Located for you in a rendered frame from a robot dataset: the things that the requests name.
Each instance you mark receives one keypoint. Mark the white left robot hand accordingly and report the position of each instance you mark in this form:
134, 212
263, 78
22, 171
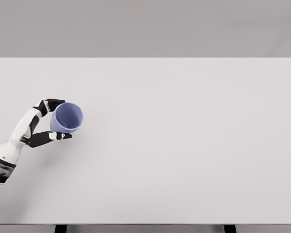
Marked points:
21, 126

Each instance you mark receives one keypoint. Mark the lavender plastic cup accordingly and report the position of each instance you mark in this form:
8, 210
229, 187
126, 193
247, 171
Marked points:
67, 119

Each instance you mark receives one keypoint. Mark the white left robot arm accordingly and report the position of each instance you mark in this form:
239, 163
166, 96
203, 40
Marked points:
3, 161

